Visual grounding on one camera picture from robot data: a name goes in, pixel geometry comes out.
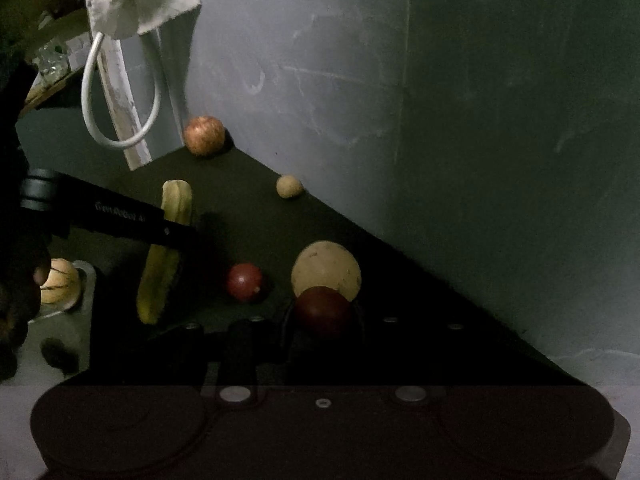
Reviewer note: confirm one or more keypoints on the clear plastic bag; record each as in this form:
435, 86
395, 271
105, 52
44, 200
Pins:
52, 60

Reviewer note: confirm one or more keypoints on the striped pepino melon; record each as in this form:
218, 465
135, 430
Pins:
61, 280

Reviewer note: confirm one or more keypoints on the person's left hand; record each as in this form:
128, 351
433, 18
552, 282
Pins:
22, 305

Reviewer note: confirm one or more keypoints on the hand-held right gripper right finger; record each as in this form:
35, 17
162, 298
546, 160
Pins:
400, 347

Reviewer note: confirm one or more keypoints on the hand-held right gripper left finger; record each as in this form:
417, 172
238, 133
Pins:
240, 352

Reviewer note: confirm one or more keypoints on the red apple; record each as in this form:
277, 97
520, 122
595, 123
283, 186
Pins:
204, 135

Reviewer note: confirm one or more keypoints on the wooden board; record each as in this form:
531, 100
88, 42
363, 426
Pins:
50, 89

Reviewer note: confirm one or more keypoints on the red cherry tomato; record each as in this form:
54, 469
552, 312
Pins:
245, 282
322, 312

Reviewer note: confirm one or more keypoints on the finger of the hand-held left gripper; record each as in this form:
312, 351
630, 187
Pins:
177, 232

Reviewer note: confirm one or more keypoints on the long yellow banana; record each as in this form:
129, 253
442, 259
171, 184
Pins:
177, 200

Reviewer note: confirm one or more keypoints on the small tan longan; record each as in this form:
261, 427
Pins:
289, 186

